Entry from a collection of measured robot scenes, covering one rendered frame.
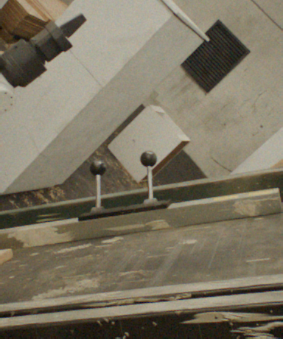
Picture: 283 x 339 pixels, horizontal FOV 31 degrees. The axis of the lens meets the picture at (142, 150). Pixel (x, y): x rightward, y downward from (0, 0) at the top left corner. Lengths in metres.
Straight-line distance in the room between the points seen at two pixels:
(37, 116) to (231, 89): 5.93
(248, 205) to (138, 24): 2.37
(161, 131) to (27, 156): 2.67
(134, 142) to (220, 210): 5.03
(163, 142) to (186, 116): 3.31
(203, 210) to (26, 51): 0.51
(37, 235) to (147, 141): 4.87
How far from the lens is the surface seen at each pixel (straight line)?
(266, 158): 4.52
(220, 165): 9.06
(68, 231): 1.14
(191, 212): 1.05
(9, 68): 1.17
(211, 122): 9.09
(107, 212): 1.10
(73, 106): 3.39
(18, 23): 6.43
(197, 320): 0.42
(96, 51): 3.36
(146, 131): 5.99
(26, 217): 1.45
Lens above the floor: 1.83
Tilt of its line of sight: 15 degrees down
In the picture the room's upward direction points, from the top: 46 degrees clockwise
